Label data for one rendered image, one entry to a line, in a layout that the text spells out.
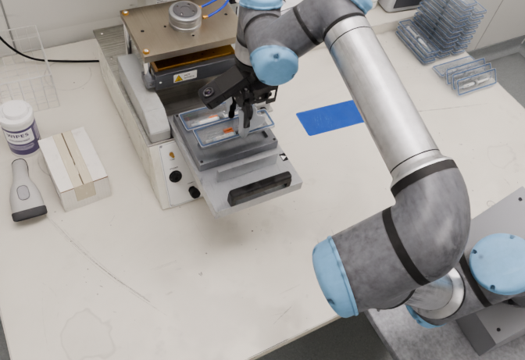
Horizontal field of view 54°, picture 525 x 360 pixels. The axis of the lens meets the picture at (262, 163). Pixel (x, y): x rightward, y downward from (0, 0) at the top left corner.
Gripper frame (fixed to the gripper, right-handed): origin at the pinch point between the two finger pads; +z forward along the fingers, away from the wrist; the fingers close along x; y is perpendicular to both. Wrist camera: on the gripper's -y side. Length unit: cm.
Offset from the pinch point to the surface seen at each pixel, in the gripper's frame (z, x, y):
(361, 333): 105, -33, 48
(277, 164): 7.5, -8.7, 7.7
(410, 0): 20, 49, 97
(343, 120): 29, 13, 47
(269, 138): 5.0, -2.7, 8.2
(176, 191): 25.1, 4.1, -12.6
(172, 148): 13.9, 9.3, -11.6
